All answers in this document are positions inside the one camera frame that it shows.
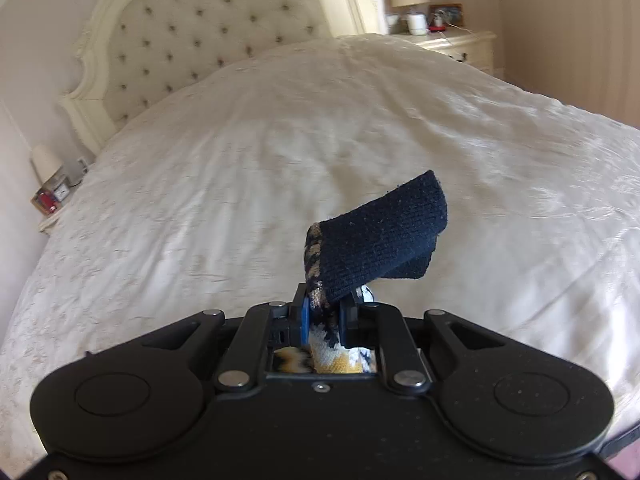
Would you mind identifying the cream tufted headboard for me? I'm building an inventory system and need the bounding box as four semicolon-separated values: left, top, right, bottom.
57;0;382;157

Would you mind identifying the bed with white bedspread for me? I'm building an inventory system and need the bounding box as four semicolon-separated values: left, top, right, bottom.
0;34;640;463

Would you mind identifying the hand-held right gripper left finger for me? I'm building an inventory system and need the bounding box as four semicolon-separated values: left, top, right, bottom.
141;284;309;394

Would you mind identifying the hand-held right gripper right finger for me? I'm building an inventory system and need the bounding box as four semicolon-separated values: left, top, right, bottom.
341;287;506;394

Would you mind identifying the dark picture frame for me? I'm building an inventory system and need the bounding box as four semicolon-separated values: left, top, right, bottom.
429;3;465;29

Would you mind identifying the navy patterned knit sweater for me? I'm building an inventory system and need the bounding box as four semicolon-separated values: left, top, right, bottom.
272;170;449;375

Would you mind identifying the cream nightstand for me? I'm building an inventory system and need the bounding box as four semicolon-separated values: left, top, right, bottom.
400;29;497;79
37;199;68;234

